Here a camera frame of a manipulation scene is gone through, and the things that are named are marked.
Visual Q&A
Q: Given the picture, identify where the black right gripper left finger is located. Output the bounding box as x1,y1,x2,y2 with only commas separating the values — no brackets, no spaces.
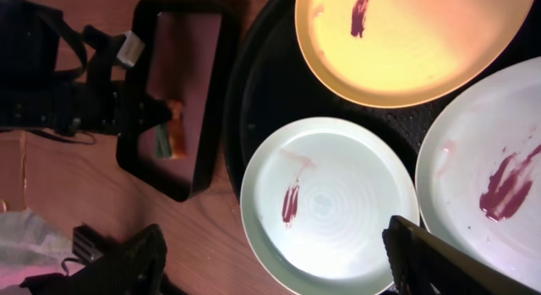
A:
20,224,167,295

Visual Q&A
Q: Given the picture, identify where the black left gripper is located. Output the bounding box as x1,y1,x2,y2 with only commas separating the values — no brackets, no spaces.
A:
1,26,172,137

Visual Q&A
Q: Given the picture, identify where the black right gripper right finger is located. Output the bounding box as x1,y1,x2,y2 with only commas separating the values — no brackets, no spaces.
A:
382,216,536,295

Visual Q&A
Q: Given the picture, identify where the green orange sponge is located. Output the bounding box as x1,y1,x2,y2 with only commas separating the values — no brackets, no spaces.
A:
155,100,187,159

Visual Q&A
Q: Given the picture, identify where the pale green plate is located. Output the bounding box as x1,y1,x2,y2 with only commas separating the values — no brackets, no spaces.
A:
415,57,540,290

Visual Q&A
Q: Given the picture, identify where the light blue plate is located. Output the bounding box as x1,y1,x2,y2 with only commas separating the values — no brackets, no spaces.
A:
240,117,420,294

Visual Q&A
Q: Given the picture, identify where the rectangular brown tray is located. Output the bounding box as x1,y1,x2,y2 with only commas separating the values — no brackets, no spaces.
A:
116,0,239,202

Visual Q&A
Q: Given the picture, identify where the round black tray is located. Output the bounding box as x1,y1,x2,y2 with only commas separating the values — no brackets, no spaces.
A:
224,0,540,192

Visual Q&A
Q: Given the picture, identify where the yellow plate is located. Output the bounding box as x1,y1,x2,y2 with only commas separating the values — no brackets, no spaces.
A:
294,0,535,108

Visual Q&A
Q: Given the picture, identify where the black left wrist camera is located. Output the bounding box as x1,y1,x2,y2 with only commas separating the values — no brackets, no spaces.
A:
1,0,63,90

